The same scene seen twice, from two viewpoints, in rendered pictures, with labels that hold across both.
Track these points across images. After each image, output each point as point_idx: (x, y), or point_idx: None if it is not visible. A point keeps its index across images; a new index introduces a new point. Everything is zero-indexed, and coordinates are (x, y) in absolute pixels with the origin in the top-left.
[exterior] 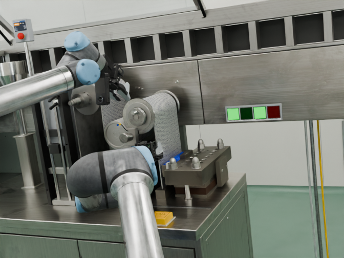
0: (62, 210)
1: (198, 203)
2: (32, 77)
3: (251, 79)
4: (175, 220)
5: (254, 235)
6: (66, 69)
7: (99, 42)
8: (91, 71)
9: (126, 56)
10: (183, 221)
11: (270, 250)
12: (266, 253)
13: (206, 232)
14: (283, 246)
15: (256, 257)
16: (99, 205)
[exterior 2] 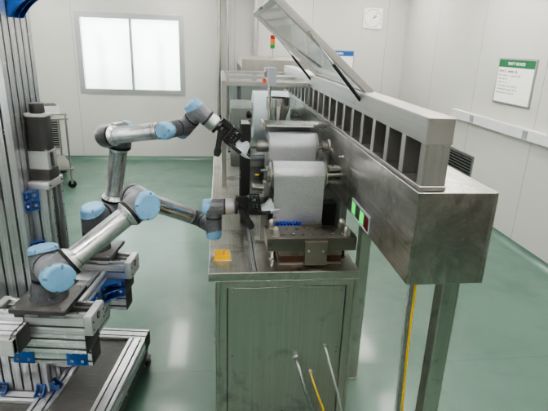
0: (230, 220)
1: (264, 263)
2: (137, 125)
3: (364, 179)
4: (224, 262)
5: (532, 376)
6: (153, 125)
7: (329, 97)
8: (161, 131)
9: (334, 117)
10: (223, 265)
11: (514, 398)
12: (504, 396)
13: (229, 282)
14: (536, 408)
15: (488, 391)
16: (192, 223)
